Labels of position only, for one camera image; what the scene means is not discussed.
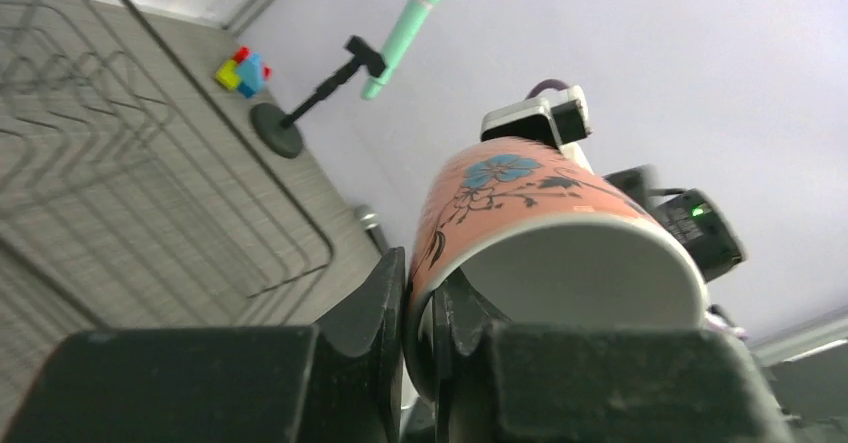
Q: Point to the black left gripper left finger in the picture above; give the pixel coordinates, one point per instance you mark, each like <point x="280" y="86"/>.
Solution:
<point x="335" y="380"/>

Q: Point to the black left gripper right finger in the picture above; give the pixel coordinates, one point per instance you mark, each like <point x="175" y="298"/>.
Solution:
<point x="501" y="381"/>

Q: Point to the pink floral mug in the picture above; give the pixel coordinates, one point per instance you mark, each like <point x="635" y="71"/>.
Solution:
<point x="545" y="241"/>

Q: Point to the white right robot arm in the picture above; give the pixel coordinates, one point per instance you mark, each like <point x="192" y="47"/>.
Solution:
<point x="690" y="216"/>

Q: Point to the black microphone stand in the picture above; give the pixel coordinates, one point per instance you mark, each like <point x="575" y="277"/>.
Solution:
<point x="277" y="129"/>

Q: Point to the colourful toy blocks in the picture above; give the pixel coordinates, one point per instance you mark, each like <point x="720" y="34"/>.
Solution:
<point x="245" y="73"/>

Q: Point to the mint green microphone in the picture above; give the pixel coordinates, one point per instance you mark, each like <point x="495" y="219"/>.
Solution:
<point x="398" y="42"/>

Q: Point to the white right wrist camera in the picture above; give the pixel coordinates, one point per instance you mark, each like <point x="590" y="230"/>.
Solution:
<point x="553" y="113"/>

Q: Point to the black wire dish rack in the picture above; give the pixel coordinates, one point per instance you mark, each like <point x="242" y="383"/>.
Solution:
<point x="129" y="197"/>

